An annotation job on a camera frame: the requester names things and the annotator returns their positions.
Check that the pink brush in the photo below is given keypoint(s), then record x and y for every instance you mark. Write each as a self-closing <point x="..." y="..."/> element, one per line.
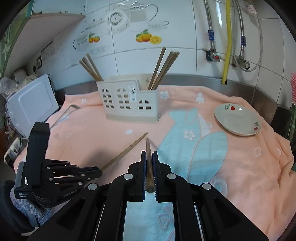
<point x="293" y="86"/>

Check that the wooden chopstick one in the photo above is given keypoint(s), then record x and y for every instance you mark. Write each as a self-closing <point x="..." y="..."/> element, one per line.
<point x="88" y="70"/>

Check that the white microwave oven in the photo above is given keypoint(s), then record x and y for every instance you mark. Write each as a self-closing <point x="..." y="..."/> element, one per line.
<point x="33" y="103"/>

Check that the red handled valve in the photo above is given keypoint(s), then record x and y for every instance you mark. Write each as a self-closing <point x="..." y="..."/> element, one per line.
<point x="212" y="55"/>

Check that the wooden chopstick eight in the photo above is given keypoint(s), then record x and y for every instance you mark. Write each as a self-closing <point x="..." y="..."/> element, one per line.
<point x="154" y="85"/>

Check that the wooden chopstick nine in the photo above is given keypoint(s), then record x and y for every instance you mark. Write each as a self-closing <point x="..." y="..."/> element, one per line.
<point x="157" y="67"/>

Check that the wooden chopstick two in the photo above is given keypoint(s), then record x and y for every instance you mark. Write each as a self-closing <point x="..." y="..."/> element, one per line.
<point x="88" y="65"/>

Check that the white power strip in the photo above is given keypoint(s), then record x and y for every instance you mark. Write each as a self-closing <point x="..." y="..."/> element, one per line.
<point x="13" y="151"/>

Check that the white floral plate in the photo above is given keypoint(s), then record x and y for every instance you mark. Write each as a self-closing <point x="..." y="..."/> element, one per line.
<point x="237" y="119"/>

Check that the grey gloved left hand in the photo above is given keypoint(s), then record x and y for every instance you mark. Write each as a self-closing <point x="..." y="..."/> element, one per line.
<point x="36" y="214"/>

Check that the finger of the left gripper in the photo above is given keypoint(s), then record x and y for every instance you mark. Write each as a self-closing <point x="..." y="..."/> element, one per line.
<point x="69" y="180"/>
<point x="64" y="168"/>

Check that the wall notice sticker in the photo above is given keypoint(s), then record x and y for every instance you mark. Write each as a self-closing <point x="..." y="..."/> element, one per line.
<point x="48" y="51"/>

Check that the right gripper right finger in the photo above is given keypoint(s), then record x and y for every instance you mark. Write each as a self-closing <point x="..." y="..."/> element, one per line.
<point x="201" y="212"/>

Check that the pink towel mat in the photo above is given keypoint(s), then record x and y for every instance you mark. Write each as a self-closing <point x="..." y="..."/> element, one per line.
<point x="254" y="173"/>

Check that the metal spoon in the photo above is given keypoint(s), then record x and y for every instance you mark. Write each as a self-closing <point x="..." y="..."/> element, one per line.
<point x="74" y="107"/>

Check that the wooden chopstick six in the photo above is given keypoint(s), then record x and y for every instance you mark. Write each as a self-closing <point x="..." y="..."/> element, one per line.
<point x="174" y="57"/>

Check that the cream utensil holder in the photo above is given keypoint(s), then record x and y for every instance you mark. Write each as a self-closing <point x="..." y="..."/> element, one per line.
<point x="123" y="100"/>

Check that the wall power socket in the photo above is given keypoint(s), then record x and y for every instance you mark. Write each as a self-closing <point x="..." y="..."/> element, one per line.
<point x="39" y="62"/>

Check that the wooden chopstick seven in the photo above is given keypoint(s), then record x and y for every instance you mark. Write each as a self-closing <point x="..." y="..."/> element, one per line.
<point x="166" y="66"/>

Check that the wooden chopstick four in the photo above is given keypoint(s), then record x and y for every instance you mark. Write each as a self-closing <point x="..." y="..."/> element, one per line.
<point x="123" y="153"/>

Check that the wooden chopstick three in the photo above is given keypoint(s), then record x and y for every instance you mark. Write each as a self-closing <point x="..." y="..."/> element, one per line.
<point x="94" y="68"/>

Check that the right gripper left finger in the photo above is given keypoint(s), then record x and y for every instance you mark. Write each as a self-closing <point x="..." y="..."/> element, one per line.
<point x="97" y="212"/>

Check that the wooden chopstick five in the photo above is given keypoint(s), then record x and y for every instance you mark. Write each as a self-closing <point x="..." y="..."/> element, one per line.
<point x="149" y="176"/>

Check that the metal angle valve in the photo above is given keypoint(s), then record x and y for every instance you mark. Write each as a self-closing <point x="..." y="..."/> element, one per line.
<point x="240" y="62"/>

